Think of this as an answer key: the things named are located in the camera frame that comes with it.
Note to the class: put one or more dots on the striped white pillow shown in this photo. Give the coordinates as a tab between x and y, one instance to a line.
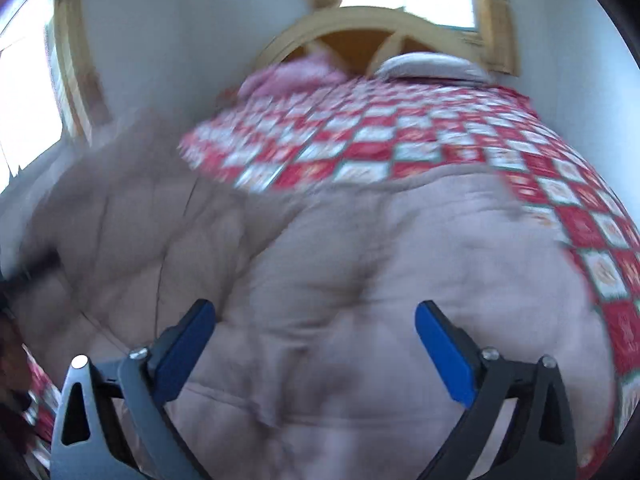
434	66

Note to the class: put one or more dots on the yellow wooden headboard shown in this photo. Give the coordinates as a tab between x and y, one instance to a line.
359	39

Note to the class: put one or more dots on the beige puffer coat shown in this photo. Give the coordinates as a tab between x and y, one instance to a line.
315	369

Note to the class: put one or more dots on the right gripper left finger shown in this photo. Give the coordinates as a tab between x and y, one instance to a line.
88	441

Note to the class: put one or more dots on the yellow curtain right of headboard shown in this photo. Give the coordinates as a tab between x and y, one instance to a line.
495	27

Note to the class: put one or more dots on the pink folded blanket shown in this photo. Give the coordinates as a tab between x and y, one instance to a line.
303	74

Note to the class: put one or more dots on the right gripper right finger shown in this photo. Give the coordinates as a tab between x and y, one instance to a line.
540	440

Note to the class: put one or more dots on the red patchwork bedspread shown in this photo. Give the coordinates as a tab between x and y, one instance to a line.
369	132

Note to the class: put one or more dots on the side window yellow curtain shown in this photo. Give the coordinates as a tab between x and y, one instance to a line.
76	81

